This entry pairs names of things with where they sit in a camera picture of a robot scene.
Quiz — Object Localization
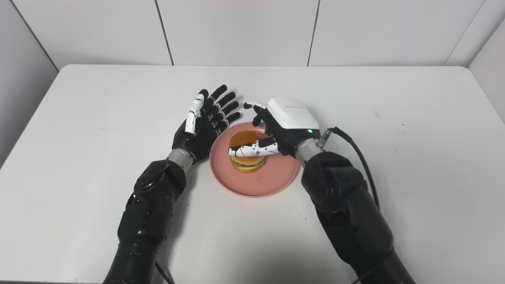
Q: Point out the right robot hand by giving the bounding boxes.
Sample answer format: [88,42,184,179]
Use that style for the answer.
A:
[228,97,321,158]

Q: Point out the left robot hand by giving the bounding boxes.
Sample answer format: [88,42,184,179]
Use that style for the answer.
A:
[172,84,242,163]

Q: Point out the pink plate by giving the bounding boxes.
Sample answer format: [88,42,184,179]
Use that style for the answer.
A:
[209,122,300,198]

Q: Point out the toy hamburger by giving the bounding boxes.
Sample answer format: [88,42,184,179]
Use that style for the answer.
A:
[230,131,266,173]

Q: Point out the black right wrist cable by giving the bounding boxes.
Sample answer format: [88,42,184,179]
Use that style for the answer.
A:
[318,127,380,209]

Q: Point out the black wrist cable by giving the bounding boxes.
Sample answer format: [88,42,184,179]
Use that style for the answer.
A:
[318,127,380,209]
[155,261,176,284]

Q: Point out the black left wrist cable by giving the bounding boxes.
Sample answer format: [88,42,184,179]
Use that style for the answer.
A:
[155,261,176,284]

